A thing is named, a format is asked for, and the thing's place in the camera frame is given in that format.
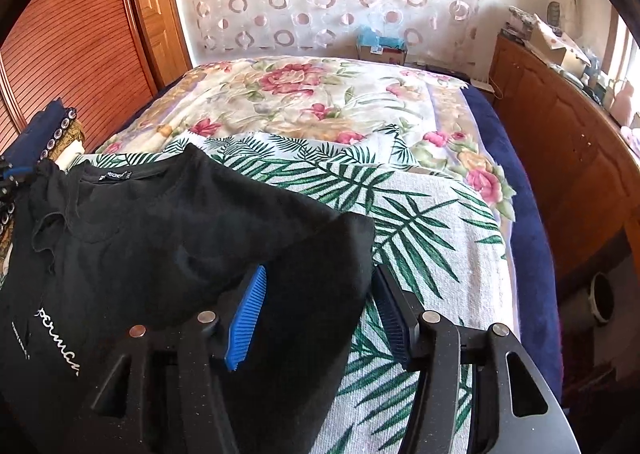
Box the black printed T-shirt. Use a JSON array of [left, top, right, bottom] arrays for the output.
[[0, 143, 377, 454]]

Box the studded navy garment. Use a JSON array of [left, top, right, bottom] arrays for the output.
[[0, 102, 79, 235]]

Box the leaf-print towel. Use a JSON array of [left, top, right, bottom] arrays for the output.
[[70, 131, 523, 454]]

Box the open cardboard box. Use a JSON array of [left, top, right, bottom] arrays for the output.
[[529, 14, 589, 74]]

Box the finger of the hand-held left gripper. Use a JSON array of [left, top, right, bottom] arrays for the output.
[[0, 158, 32, 184]]

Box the small cardboard box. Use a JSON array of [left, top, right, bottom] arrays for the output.
[[357, 37, 409, 66]]

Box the wooden louvered wardrobe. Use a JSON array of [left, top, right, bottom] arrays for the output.
[[0, 0, 194, 146]]

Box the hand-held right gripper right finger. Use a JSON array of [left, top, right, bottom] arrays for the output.
[[372, 263, 581, 454]]

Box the wooden-framed window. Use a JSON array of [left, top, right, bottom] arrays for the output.
[[600, 9, 640, 102]]

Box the long wooden cabinet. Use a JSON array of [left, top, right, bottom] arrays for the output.
[[487, 32, 640, 296]]

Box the pink thermos jug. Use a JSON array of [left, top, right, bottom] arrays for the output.
[[615, 79, 640, 128]]

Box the round dark pot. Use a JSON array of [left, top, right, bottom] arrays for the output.
[[587, 273, 617, 326]]

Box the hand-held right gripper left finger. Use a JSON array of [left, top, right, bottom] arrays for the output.
[[65, 264, 269, 454]]

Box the floral blanket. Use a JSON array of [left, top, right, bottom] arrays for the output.
[[102, 57, 518, 225]]

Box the blue plastic bag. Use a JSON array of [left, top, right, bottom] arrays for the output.
[[356, 27, 402, 49]]

